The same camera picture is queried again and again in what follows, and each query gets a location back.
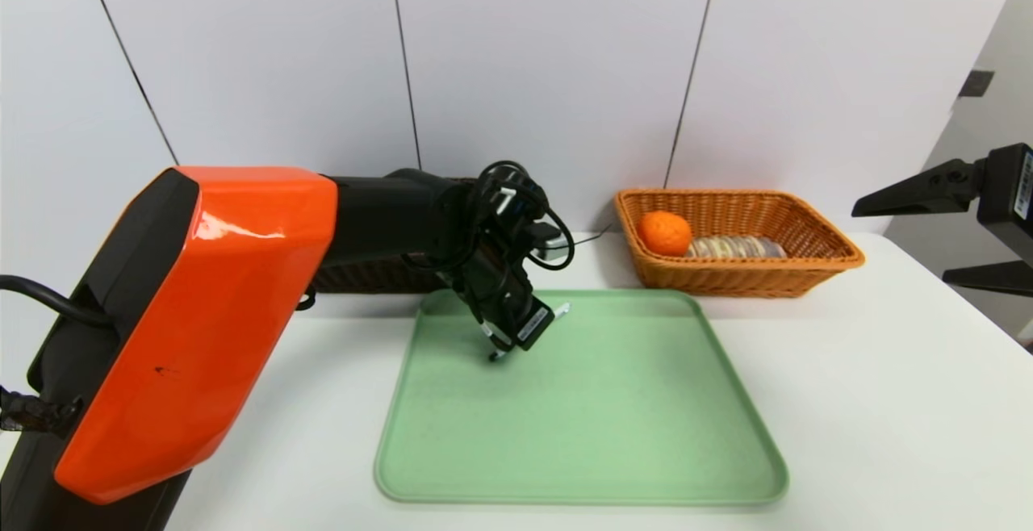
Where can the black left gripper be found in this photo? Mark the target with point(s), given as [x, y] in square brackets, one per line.
[533, 326]

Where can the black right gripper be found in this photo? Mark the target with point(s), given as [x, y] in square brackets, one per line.
[1014, 184]

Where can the thin white stylus pen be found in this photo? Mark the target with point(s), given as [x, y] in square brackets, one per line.
[562, 310]

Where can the orange fruit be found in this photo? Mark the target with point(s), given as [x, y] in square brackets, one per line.
[664, 232]

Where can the orange and black left arm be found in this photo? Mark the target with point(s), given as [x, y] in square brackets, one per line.
[202, 313]

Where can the dark brown wicker basket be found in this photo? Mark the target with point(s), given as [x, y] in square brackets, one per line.
[371, 277]

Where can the orange wicker basket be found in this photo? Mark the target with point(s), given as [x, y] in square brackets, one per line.
[750, 277]

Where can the light green plastic tray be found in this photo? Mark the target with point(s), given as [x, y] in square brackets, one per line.
[605, 418]

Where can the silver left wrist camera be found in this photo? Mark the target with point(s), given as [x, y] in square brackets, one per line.
[549, 242]

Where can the dark grey wall plate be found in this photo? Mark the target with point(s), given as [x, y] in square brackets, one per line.
[976, 83]

